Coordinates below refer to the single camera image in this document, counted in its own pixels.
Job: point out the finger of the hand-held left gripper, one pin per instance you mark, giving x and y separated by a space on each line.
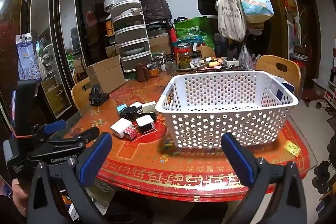
55 125
90 133

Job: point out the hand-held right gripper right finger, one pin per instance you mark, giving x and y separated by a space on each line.
237 159

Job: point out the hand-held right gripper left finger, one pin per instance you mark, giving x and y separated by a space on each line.
95 157

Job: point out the large white charger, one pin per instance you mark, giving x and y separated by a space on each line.
119 127

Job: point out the teal charger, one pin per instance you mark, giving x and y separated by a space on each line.
120 109

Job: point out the pink polka dot charger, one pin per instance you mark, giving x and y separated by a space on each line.
130 133

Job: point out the white perforated plastic basket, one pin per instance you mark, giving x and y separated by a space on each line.
210 119

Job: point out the white cube charger black face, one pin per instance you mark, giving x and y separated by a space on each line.
143 120

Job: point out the white charger with prongs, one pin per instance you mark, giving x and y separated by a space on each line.
148 106

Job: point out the person's left hand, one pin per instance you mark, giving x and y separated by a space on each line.
19 196

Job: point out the black clamp holder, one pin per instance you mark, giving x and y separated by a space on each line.
95 95

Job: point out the yellow card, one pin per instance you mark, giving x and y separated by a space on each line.
292 148

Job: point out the open cardboard box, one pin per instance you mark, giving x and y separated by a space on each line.
105 77

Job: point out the brown jug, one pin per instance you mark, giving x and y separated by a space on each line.
141 72

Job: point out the small jar orange contents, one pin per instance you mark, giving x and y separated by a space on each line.
153 72

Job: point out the blue and white shopping bag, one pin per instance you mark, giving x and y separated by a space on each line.
287 86

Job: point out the white power strip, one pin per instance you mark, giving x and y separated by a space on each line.
233 62

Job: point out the dark mirrored wardrobe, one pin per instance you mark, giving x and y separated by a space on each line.
86 29

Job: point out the dark glass bottle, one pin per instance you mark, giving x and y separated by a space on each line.
162 61

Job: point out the clear plastic bag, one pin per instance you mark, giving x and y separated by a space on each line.
245 57

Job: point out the white plastic drawer tower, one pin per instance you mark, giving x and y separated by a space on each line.
130 37

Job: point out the black plug-in charger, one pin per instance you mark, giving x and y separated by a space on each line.
231 55

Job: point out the clear glass jar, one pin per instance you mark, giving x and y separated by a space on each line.
171 65

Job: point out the white shoe rack shelf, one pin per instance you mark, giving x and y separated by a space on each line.
330 94

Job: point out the brown cardboard box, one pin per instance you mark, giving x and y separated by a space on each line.
160 43

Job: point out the glass jar with pickles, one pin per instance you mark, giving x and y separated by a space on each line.
183 57

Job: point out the white round fan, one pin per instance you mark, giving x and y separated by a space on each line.
111 3

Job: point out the potted plant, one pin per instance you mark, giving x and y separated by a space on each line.
300 40

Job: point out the green shopping bag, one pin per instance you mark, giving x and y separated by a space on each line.
194 29

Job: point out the black plastic wrapped bundle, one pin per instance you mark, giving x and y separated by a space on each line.
155 7

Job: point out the beige canvas tote bag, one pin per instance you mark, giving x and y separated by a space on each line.
231 16

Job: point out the dark wooden door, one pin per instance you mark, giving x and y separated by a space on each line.
309 29

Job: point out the printed paper gift bag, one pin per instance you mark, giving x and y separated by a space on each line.
256 3

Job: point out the red round wall decoration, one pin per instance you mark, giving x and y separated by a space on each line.
289 3

